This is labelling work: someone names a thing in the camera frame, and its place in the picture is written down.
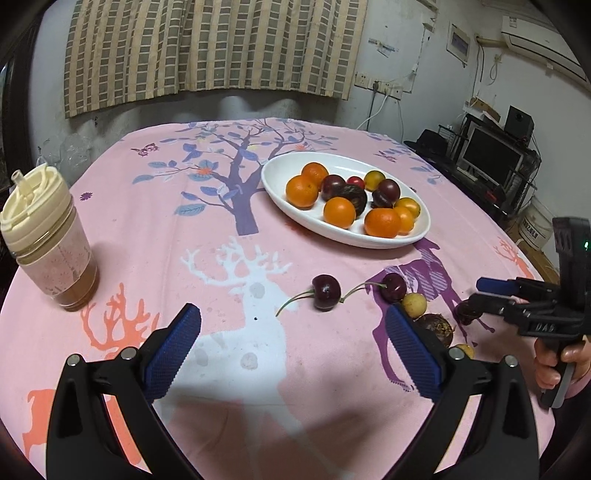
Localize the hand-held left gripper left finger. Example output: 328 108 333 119
46 302 204 480

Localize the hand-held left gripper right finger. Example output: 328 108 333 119
385 305 541 480

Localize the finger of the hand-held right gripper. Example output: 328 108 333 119
462 293 550 325
476 277 561 302

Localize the wrinkled dark passion fruit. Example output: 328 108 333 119
455 299 483 326
335 184 369 217
414 313 455 349

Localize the dark cherry with stem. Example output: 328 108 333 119
341 273 408 304
276 274 342 317

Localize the small yellow orange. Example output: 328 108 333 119
394 197 422 219

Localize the dark purple plum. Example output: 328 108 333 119
372 178 401 208

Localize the white oval plate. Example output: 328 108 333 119
261 152 431 250

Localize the dark red plum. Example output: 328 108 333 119
321 174 347 200

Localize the person's right hand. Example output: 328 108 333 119
533 336 591 398

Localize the white bucket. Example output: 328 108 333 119
517 196 561 252

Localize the black desk rack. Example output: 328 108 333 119
406 111 541 222

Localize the pink deer print tablecloth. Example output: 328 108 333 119
0 119 573 480

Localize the computer monitor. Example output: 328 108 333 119
457 126 525 182

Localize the black hat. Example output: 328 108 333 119
404 129 451 155

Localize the black speaker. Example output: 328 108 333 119
504 105 535 144

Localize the clear cup with cream lid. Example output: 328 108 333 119
0 168 100 311

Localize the flat cardboard box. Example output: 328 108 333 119
463 96 502 121

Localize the clear plastic bag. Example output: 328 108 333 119
39 131 95 185

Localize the white air conditioner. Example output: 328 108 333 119
501 14 585 84

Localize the beige checked curtain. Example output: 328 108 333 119
64 0 370 120

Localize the white power cable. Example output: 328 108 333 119
355 90 391 131

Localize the white wall panel box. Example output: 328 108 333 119
447 21 472 65

